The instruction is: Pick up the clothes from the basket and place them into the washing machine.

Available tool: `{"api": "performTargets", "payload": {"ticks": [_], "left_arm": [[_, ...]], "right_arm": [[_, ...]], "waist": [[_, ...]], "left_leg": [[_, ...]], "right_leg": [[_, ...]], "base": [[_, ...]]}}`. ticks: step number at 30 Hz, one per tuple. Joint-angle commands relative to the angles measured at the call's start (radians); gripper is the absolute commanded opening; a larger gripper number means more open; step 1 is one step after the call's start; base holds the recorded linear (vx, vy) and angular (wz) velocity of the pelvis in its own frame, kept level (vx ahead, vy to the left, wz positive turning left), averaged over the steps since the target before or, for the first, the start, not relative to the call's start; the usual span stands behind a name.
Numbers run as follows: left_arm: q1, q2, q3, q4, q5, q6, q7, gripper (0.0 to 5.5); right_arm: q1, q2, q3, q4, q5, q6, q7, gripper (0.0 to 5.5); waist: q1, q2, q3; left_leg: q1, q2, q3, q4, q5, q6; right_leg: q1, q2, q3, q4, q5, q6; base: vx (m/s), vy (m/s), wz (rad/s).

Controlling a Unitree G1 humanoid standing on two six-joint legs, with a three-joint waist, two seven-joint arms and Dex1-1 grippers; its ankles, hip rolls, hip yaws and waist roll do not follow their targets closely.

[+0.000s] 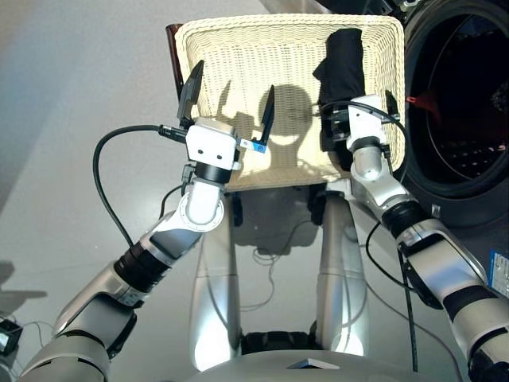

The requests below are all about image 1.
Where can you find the red cloth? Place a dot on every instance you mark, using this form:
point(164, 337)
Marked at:
point(427, 105)

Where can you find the black cloth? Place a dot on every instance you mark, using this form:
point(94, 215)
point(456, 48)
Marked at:
point(342, 67)

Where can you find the pale woven basket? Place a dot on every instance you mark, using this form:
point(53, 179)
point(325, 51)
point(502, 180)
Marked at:
point(258, 51)

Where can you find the grey washing machine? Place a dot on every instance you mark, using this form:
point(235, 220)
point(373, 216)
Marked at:
point(457, 199)

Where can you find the dark brown stool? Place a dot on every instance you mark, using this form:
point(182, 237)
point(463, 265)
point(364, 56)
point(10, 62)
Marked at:
point(173, 51)

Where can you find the silver robot leg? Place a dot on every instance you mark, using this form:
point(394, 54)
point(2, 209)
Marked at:
point(342, 278)
point(214, 286)

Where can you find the blue energy label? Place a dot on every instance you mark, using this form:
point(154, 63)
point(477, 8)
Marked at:
point(499, 274)

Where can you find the silver robot torso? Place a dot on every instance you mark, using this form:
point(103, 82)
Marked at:
point(310, 368)

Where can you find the small black box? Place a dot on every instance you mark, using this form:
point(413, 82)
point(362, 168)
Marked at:
point(8, 336)

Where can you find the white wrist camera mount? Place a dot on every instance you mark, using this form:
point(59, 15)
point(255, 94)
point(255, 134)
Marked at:
point(366, 119)
point(210, 145)

